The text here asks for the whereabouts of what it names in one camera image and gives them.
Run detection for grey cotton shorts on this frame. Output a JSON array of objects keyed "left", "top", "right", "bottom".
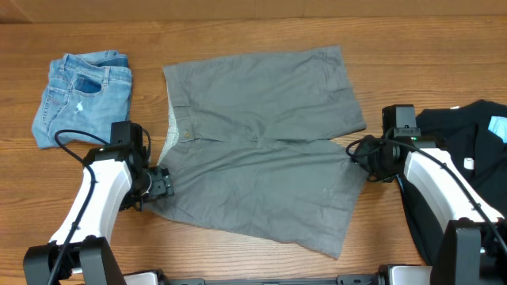
[{"left": 148, "top": 46, "right": 366, "bottom": 257}]

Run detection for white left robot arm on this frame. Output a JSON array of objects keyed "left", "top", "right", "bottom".
[{"left": 23, "top": 121, "right": 174, "bottom": 285}]

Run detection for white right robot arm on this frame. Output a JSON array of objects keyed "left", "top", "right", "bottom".
[{"left": 338, "top": 104, "right": 506, "bottom": 284}]

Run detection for black t-shirt pile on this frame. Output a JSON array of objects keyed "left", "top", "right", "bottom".
[{"left": 398, "top": 100, "right": 506, "bottom": 265}]

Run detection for folded blue denim shorts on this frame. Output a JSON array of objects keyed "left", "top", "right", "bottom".
[{"left": 32, "top": 50, "right": 132, "bottom": 149}]

